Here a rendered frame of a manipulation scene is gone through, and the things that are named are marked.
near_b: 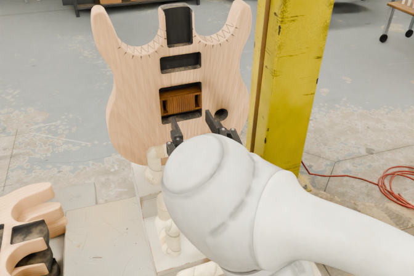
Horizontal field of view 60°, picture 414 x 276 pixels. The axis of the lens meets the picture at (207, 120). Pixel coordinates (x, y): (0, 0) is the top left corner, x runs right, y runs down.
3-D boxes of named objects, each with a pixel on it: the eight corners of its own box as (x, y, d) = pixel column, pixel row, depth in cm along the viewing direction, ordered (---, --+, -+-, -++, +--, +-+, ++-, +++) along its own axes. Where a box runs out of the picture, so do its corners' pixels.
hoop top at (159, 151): (222, 139, 94) (222, 129, 92) (227, 146, 91) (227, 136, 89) (145, 155, 88) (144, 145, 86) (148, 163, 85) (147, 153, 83)
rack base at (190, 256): (237, 213, 105) (239, 191, 100) (263, 260, 92) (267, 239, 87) (145, 240, 97) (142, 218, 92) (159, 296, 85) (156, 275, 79)
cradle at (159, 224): (166, 218, 92) (165, 209, 90) (178, 255, 83) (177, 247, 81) (153, 222, 91) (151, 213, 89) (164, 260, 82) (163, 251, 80)
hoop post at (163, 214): (170, 218, 92) (167, 192, 87) (173, 228, 90) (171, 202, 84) (158, 221, 91) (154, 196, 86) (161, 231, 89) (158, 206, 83)
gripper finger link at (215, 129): (216, 128, 72) (220, 127, 72) (204, 109, 77) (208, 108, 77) (215, 140, 73) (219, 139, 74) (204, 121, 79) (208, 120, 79)
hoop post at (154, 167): (161, 175, 93) (158, 147, 88) (164, 183, 91) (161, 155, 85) (148, 178, 93) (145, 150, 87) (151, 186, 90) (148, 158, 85)
